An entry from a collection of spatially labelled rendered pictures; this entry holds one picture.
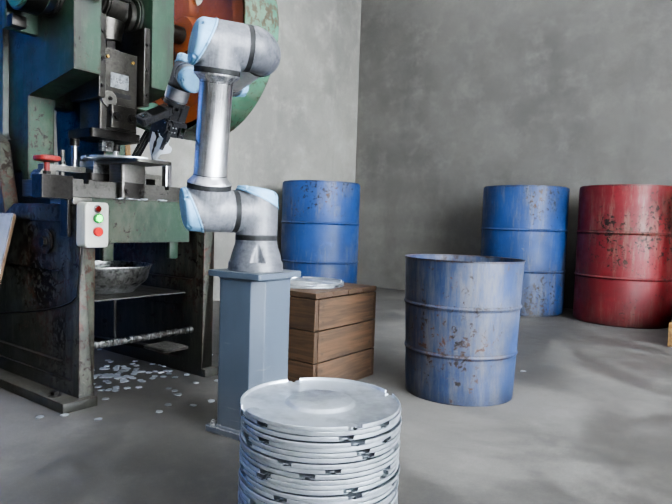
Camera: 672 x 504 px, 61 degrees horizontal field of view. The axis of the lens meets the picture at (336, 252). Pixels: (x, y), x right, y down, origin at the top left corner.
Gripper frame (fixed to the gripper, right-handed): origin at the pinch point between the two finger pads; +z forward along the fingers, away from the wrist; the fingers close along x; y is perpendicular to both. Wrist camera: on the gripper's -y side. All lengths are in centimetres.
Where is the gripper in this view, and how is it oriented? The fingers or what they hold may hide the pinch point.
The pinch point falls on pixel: (152, 156)
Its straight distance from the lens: 205.5
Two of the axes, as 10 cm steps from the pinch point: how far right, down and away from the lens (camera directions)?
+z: -3.8, 8.8, 2.8
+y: 5.6, -0.2, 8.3
